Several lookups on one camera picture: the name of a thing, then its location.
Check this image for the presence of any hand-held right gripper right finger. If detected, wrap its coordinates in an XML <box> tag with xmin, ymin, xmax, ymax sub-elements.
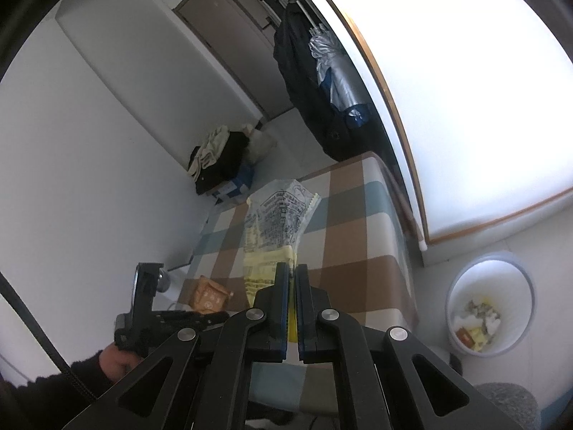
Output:
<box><xmin>295</xmin><ymin>263</ymin><xmax>524</xmax><ymax>430</ymax></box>

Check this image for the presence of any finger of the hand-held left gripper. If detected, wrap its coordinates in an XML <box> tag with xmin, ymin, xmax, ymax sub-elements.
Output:
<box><xmin>154</xmin><ymin>311</ymin><xmax>230</xmax><ymax>327</ymax></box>

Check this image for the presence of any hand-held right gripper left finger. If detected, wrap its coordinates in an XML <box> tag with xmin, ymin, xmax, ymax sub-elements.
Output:
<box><xmin>63</xmin><ymin>262</ymin><xmax>289</xmax><ymax>430</ymax></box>

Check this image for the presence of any brown packet with red mark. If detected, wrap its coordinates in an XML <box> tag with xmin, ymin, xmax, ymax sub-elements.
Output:
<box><xmin>188</xmin><ymin>275</ymin><xmax>236</xmax><ymax>314</ymax></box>

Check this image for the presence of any yellow snack packet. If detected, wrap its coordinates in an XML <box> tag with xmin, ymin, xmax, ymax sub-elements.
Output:
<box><xmin>243</xmin><ymin>180</ymin><xmax>322</xmax><ymax>341</ymax></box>

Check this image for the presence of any white trash bin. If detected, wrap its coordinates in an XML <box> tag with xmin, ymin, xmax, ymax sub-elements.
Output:
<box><xmin>445</xmin><ymin>253</ymin><xmax>535</xmax><ymax>358</ymax></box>

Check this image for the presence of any person's left forearm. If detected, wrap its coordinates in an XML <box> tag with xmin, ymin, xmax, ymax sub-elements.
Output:
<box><xmin>0</xmin><ymin>352</ymin><xmax>118</xmax><ymax>430</ymax></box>

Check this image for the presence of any person's left hand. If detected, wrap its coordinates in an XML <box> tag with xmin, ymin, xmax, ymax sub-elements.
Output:
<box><xmin>101</xmin><ymin>345</ymin><xmax>143</xmax><ymax>383</ymax></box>

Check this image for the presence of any checkered tablecloth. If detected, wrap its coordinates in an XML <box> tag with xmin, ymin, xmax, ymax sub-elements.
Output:
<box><xmin>179</xmin><ymin>151</ymin><xmax>419</xmax><ymax>413</ymax></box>

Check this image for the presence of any blue white cardboard box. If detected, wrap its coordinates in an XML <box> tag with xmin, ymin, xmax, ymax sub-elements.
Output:
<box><xmin>210</xmin><ymin>166</ymin><xmax>256</xmax><ymax>204</ymax></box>

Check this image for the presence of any black bag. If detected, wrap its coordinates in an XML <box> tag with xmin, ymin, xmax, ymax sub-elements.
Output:
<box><xmin>190</xmin><ymin>131</ymin><xmax>251</xmax><ymax>195</ymax></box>

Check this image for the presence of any beige cloth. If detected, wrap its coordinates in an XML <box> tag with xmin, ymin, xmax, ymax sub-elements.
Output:
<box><xmin>188</xmin><ymin>126</ymin><xmax>230</xmax><ymax>180</ymax></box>

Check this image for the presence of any white plastic bag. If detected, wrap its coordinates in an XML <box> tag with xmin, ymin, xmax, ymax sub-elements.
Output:
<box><xmin>244</xmin><ymin>123</ymin><xmax>278</xmax><ymax>164</ymax></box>

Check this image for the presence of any black jacket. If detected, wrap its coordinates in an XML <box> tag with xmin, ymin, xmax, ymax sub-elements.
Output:
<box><xmin>273</xmin><ymin>4</ymin><xmax>381</xmax><ymax>162</ymax></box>

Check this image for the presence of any grey fuzzy slipper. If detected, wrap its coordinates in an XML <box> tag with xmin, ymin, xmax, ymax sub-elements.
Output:
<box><xmin>475</xmin><ymin>383</ymin><xmax>540</xmax><ymax>430</ymax></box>

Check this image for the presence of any silver folded umbrella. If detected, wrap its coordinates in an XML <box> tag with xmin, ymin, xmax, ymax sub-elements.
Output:
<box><xmin>286</xmin><ymin>0</ymin><xmax>372</xmax><ymax>130</ymax></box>

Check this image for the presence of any grey door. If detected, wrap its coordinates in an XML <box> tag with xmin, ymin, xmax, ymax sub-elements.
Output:
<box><xmin>172</xmin><ymin>0</ymin><xmax>296</xmax><ymax>119</ymax></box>

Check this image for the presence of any bright window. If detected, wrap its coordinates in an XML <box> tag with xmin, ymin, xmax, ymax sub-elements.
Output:
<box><xmin>304</xmin><ymin>0</ymin><xmax>573</xmax><ymax>245</ymax></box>

